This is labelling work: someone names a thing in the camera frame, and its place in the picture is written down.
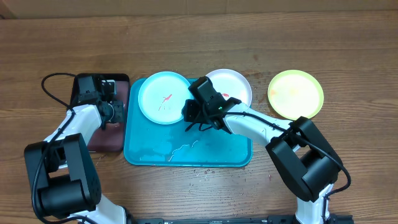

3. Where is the light blue plate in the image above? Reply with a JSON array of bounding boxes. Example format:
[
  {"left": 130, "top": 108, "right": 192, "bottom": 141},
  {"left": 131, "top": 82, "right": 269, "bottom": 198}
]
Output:
[{"left": 138, "top": 71, "right": 193, "bottom": 124}]

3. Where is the teal plastic tray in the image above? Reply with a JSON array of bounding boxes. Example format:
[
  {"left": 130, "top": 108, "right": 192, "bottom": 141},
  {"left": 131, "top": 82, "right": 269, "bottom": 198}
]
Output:
[{"left": 123, "top": 79, "right": 253, "bottom": 167}]

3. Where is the white plate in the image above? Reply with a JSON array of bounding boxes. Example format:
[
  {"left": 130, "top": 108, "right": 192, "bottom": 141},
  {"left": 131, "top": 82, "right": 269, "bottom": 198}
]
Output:
[{"left": 206, "top": 68, "right": 252, "bottom": 106}]

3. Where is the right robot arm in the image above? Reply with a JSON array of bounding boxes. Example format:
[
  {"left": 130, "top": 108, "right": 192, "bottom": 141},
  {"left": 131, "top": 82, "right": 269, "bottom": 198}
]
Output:
[{"left": 182, "top": 77, "right": 347, "bottom": 223}]

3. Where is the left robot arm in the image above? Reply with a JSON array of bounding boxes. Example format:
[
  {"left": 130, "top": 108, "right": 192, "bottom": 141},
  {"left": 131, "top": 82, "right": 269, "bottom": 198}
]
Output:
[{"left": 24, "top": 73, "right": 136, "bottom": 223}]

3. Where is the black water tray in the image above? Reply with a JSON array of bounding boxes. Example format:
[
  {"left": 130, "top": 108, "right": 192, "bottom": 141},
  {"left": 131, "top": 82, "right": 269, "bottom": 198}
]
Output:
[{"left": 70, "top": 73, "right": 130, "bottom": 152}]

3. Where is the yellow-green plate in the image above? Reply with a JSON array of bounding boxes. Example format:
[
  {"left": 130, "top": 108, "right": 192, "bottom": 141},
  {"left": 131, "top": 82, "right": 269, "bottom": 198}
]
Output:
[{"left": 267, "top": 70, "right": 324, "bottom": 120}]

